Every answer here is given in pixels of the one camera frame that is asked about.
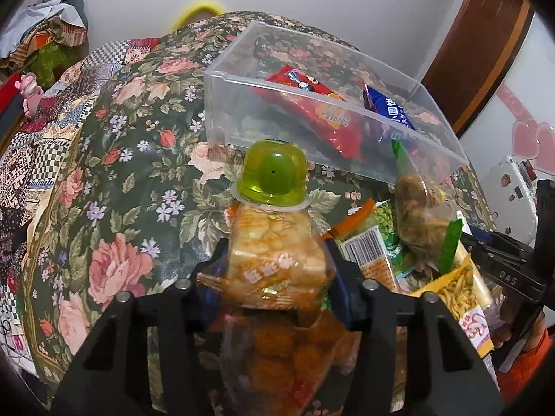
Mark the green jelly cup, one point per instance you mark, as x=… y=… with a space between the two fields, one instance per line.
x=273 y=176

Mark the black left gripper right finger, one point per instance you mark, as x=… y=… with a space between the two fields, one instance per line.
x=445 y=375

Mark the golden bread snack packet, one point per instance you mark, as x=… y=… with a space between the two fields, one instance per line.
x=275 y=260

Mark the pile of clothes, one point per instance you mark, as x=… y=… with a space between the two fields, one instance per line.
x=45 y=39

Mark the yellow fries snack packet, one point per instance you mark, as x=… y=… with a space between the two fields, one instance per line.
x=466 y=296

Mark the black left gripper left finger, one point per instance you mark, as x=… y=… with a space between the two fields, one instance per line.
x=109 y=374

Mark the yellow curved headboard tube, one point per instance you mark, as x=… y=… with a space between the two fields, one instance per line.
x=198 y=10

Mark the green pea snack packet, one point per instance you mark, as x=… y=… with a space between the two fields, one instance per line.
x=368 y=237

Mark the blue snack packet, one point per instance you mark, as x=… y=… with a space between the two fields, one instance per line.
x=379 y=103

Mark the brown nut snack bag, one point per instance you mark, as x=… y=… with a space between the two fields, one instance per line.
x=426 y=223

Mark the right hand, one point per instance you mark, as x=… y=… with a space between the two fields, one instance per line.
x=507 y=313

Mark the brown wooden door frame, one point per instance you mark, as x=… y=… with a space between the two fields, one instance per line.
x=477 y=53

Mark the patchwork checkered quilt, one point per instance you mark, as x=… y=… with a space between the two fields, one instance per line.
x=30 y=165

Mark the pink plush toy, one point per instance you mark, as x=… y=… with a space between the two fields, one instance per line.
x=31 y=92

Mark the pink heart wall stickers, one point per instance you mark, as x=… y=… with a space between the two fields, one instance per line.
x=531 y=140

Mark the floral dark green bedspread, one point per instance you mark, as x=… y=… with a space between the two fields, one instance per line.
x=141 y=198

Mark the clear plastic storage box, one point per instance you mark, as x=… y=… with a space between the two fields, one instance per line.
x=236 y=115

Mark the red snack packet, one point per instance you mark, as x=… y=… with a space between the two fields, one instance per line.
x=330 y=122

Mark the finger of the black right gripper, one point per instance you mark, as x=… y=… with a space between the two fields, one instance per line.
x=505 y=261

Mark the orange crispy snack bag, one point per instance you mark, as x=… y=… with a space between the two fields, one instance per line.
x=274 y=362

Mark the white sticker-covered appliance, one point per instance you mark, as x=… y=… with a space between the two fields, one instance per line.
x=510 y=196

